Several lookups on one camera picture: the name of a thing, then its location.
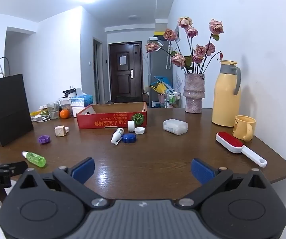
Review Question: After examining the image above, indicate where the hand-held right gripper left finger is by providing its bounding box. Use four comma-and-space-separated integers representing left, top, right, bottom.
15, 157, 109, 209

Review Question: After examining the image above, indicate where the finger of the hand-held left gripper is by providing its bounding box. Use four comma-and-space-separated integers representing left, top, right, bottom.
0, 161, 28, 175

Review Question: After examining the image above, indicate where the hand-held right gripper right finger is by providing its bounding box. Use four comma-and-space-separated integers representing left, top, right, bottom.
177, 158, 273, 209

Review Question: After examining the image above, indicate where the green spray bottle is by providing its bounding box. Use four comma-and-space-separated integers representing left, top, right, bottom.
22, 151, 46, 167

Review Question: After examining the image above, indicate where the red lint brush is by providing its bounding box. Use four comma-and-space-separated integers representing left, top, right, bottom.
216, 131, 267, 168

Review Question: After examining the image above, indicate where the beige flip-lid box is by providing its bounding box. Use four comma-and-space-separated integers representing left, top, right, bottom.
54, 125, 69, 137

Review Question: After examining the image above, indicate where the small white bottle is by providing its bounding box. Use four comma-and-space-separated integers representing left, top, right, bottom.
111, 127, 125, 145

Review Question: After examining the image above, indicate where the red cardboard box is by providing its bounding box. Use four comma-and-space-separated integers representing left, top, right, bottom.
76, 102, 148, 129

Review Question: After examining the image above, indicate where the blue ridged cap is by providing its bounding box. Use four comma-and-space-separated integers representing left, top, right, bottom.
121, 133, 137, 143

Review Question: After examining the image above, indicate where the clear plastic box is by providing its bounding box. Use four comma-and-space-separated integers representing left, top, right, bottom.
163, 119, 188, 135

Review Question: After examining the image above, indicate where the black paper bag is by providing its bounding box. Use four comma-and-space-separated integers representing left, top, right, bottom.
0, 57, 34, 147

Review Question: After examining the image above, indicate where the yellow mug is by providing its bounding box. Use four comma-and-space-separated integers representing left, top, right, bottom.
233, 115, 257, 142

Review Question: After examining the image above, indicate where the white purple tissue pack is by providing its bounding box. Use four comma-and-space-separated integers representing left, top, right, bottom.
72, 106, 87, 117

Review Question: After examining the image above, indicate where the glass cup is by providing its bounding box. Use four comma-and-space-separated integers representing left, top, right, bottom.
47, 102, 60, 119

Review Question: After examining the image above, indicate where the blue tissue pack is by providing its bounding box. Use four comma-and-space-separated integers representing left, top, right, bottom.
71, 95, 94, 107

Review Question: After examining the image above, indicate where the yellow thermos jug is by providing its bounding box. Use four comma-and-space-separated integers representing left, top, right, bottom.
211, 60, 242, 127

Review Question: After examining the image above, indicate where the pink ceramic vase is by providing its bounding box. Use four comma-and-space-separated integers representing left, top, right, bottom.
183, 73, 206, 114

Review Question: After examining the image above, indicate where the storage trolley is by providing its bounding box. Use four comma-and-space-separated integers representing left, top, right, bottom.
164, 90, 182, 109

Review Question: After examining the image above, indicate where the yellow watering can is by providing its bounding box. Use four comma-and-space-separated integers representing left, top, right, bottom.
150, 83, 166, 94

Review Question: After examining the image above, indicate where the dark wooden door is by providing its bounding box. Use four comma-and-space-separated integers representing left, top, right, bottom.
108, 41, 143, 102

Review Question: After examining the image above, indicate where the bunch of dried roses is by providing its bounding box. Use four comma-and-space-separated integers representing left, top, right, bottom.
145, 17, 224, 75

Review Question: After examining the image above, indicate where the grey refrigerator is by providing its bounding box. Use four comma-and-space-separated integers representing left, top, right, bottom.
147, 40, 173, 107

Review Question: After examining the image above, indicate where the white charger with cable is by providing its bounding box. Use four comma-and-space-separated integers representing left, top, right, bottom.
31, 113, 51, 122

